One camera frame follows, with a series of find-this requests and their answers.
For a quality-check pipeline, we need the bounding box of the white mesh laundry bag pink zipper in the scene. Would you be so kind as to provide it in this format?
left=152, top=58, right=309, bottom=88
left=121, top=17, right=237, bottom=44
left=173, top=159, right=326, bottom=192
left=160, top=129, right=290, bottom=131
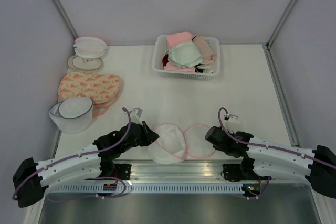
left=147, top=123, right=215, bottom=165

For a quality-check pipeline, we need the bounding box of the mint green bra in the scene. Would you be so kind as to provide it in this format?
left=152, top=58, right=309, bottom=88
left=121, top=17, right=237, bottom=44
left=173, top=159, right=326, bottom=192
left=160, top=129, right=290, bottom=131
left=168, top=41, right=203, bottom=68

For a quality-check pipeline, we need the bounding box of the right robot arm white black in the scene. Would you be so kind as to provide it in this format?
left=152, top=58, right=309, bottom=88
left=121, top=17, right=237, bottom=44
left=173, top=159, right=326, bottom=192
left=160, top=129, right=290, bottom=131
left=205, top=126, right=335, bottom=198

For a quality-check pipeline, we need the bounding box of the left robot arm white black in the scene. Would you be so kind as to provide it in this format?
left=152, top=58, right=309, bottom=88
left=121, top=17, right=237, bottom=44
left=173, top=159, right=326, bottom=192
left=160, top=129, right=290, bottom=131
left=12, top=122, right=159, bottom=208

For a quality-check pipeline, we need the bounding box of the pink laundry bag under stack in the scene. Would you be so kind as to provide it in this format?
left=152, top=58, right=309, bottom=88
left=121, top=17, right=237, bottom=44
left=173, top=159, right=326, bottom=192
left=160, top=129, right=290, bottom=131
left=92, top=104, right=111, bottom=118

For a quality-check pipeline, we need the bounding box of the carrot print laundry bag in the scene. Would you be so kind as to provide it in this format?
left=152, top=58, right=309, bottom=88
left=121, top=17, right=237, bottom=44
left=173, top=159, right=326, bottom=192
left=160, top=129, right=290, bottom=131
left=58, top=72, right=120, bottom=104

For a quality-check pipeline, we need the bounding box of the grey-trimmed white mesh laundry bag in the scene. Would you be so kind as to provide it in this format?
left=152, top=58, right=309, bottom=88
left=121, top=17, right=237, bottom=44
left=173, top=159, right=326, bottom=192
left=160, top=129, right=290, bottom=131
left=49, top=97, right=94, bottom=134

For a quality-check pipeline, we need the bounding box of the white bra in basket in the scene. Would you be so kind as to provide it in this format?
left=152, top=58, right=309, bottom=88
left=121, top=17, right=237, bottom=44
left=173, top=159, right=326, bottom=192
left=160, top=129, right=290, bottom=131
left=195, top=64, right=214, bottom=74

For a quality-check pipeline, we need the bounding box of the dark red black bra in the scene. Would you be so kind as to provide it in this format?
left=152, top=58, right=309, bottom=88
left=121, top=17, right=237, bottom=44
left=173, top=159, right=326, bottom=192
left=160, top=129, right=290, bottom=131
left=162, top=52, right=171, bottom=71

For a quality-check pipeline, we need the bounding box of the beige bra in basket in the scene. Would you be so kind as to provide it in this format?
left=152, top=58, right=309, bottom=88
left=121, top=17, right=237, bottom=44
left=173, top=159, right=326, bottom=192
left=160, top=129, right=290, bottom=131
left=192, top=35, right=217, bottom=65

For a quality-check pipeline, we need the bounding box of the pink bra in basket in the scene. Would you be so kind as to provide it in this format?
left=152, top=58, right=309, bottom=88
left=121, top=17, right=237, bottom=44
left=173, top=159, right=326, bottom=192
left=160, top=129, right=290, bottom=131
left=166, top=31, right=195, bottom=72

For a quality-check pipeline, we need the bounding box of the white plastic perforated basket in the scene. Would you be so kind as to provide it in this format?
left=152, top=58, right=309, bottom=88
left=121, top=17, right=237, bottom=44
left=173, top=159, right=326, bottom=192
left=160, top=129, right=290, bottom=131
left=152, top=32, right=221, bottom=80

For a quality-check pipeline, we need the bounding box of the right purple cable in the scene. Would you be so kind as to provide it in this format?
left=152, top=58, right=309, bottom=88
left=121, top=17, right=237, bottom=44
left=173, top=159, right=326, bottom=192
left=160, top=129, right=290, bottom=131
left=218, top=107, right=336, bottom=201

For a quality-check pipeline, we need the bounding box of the purple cable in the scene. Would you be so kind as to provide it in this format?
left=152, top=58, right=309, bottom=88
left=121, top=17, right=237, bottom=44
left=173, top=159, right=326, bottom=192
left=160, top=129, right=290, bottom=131
left=218, top=107, right=336, bottom=201
left=12, top=106, right=132, bottom=204

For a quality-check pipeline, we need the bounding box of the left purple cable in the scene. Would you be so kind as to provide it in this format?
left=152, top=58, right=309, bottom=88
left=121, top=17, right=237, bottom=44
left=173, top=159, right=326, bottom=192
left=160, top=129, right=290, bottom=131
left=12, top=106, right=132, bottom=204

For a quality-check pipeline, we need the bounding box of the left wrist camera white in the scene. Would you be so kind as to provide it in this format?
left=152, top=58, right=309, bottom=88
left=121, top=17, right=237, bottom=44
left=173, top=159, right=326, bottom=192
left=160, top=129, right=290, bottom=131
left=130, top=107, right=143, bottom=125

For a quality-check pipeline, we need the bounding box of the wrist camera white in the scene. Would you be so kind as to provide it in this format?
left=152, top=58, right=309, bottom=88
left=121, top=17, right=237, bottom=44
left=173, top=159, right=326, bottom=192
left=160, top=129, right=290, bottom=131
left=130, top=107, right=143, bottom=125
left=224, top=115, right=242, bottom=133

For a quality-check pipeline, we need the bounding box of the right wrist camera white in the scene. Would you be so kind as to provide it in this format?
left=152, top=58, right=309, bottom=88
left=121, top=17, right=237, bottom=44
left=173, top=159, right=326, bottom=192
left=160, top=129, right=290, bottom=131
left=224, top=115, right=242, bottom=133

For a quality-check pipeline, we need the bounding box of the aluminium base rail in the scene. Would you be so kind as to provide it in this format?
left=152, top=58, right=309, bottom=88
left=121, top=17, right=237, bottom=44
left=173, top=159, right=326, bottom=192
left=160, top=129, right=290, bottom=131
left=36, top=159, right=322, bottom=183

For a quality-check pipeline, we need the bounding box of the white slotted cable duct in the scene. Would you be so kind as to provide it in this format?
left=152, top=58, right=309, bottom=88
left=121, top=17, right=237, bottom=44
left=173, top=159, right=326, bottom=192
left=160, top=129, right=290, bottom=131
left=53, top=183, right=244, bottom=194

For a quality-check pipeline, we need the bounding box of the right aluminium frame post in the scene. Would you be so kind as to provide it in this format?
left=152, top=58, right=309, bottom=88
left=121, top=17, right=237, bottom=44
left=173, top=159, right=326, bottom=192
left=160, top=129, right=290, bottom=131
left=265, top=0, right=298, bottom=50

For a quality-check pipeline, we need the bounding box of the aluminium frame post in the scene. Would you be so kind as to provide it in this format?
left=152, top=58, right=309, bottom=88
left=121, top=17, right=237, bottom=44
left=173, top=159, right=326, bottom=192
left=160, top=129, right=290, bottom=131
left=265, top=0, right=298, bottom=50
left=51, top=0, right=78, bottom=39

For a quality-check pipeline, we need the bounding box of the left aluminium frame post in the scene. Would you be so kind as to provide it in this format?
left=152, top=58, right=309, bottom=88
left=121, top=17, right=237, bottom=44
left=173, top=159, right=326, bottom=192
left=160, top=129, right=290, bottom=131
left=51, top=0, right=78, bottom=39

